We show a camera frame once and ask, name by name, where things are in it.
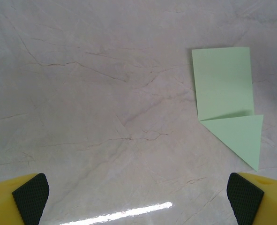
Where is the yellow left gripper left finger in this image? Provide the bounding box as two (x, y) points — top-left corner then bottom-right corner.
(0, 173), (50, 225)

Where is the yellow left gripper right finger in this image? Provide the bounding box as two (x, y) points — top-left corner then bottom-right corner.
(226, 172), (277, 225)

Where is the light green paper sheet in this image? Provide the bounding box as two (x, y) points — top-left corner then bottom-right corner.
(191, 46), (264, 171)

